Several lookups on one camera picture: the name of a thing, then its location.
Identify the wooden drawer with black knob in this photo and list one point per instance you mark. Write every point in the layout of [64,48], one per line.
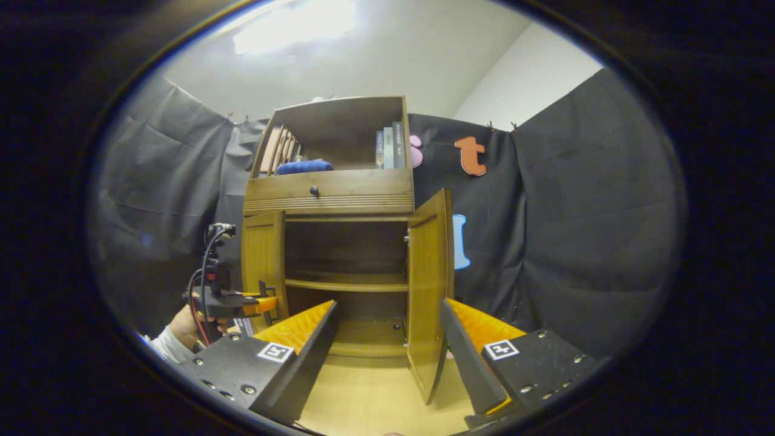
[363,191]

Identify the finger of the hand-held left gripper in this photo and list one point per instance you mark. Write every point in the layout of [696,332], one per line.
[263,304]

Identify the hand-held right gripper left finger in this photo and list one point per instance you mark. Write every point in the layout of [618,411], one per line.
[312,357]

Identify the blue folded towel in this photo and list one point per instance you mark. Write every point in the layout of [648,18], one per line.
[306,167]

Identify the black book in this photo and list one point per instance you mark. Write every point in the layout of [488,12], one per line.
[399,145]

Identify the wooden double-door shoe cabinet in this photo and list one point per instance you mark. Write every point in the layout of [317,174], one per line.
[345,281]

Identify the white blue box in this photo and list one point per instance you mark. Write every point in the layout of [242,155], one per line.
[244,327]

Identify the black backdrop cloth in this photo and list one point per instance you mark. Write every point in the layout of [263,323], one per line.
[575,230]

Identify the ceiling light panel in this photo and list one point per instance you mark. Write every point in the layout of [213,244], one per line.
[290,24]

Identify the wooden cabinet door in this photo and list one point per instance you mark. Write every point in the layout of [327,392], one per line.
[430,272]
[263,254]

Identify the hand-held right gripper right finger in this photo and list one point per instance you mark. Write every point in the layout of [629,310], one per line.
[466,357]

